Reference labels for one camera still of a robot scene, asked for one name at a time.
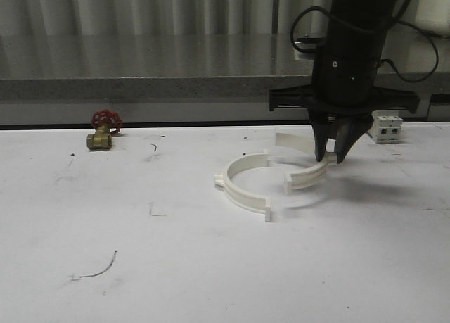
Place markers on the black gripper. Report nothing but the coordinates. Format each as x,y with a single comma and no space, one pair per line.
343,85

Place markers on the white container on counter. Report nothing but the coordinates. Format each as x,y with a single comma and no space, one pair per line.
429,15

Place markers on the white circuit breaker red switch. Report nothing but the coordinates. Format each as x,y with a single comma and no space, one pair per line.
386,127

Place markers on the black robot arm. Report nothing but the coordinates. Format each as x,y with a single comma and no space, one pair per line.
359,25

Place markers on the white half pipe clamp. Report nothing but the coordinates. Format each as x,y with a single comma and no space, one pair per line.
245,199
309,176

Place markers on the brass valve red handwheel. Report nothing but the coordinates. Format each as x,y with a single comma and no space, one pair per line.
106,124

